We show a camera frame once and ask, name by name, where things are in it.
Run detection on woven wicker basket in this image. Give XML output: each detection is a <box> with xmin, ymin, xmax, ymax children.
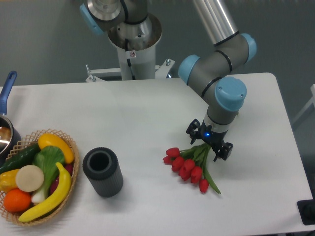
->
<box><xmin>0</xmin><ymin>129</ymin><xmax>80</xmax><ymax>227</ymax></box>

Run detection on green cucumber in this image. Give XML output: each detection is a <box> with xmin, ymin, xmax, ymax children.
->
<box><xmin>0</xmin><ymin>143</ymin><xmax>40</xmax><ymax>174</ymax></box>

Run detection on white frame at right edge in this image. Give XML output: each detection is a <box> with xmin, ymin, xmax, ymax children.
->
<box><xmin>291</xmin><ymin>84</ymin><xmax>315</xmax><ymax>130</ymax></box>

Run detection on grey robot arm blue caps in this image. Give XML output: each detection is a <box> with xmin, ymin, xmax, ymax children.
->
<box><xmin>80</xmin><ymin>0</ymin><xmax>257</xmax><ymax>160</ymax></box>

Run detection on green bok choy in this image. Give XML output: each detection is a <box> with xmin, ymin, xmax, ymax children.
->
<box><xmin>31</xmin><ymin>146</ymin><xmax>65</xmax><ymax>205</ymax></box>

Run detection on dark grey ribbed vase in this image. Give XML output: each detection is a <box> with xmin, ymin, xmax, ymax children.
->
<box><xmin>82</xmin><ymin>147</ymin><xmax>124</xmax><ymax>198</ymax></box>

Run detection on blue handled saucepan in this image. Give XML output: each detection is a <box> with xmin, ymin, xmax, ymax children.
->
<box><xmin>0</xmin><ymin>71</ymin><xmax>21</xmax><ymax>166</ymax></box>

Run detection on orange fruit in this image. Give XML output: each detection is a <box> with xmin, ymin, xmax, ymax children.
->
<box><xmin>3</xmin><ymin>188</ymin><xmax>31</xmax><ymax>212</ymax></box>

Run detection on black cable on pedestal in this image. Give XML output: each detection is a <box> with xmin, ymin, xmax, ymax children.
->
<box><xmin>124</xmin><ymin>39</ymin><xmax>136</xmax><ymax>81</ymax></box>

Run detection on yellow bell pepper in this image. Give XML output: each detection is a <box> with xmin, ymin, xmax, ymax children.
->
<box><xmin>0</xmin><ymin>169</ymin><xmax>19</xmax><ymax>192</ymax></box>

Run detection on red tulip bouquet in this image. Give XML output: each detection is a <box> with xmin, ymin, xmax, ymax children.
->
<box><xmin>163</xmin><ymin>143</ymin><xmax>221</xmax><ymax>194</ymax></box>

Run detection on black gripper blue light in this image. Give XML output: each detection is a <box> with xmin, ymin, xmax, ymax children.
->
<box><xmin>186</xmin><ymin>119</ymin><xmax>233</xmax><ymax>162</ymax></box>

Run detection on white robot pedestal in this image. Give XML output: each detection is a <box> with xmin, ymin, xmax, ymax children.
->
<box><xmin>86</xmin><ymin>13</ymin><xmax>175</xmax><ymax>82</ymax></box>

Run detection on beige round disc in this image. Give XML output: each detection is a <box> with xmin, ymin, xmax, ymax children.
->
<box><xmin>15</xmin><ymin>165</ymin><xmax>44</xmax><ymax>192</ymax></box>

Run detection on yellow squash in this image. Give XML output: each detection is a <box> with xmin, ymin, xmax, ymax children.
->
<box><xmin>37</xmin><ymin>133</ymin><xmax>74</xmax><ymax>164</ymax></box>

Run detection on black device at table edge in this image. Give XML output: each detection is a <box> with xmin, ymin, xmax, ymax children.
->
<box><xmin>297</xmin><ymin>199</ymin><xmax>315</xmax><ymax>225</ymax></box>

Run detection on dark red fruit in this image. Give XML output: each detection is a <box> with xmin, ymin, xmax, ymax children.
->
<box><xmin>49</xmin><ymin>164</ymin><xmax>73</xmax><ymax>195</ymax></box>

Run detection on yellow banana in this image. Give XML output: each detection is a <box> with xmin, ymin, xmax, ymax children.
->
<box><xmin>18</xmin><ymin>162</ymin><xmax>71</xmax><ymax>223</ymax></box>

